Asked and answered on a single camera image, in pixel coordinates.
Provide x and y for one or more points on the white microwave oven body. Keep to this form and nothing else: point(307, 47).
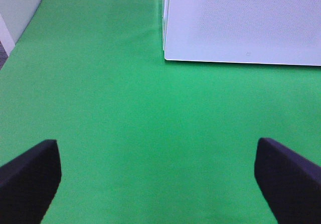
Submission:
point(165, 8)

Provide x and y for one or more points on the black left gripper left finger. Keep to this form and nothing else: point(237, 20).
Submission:
point(29, 183)

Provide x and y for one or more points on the green table cloth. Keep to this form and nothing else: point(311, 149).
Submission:
point(143, 140)

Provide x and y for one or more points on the white microwave door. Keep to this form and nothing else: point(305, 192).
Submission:
point(244, 31)

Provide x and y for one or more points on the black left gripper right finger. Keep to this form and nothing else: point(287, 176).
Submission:
point(289, 182)

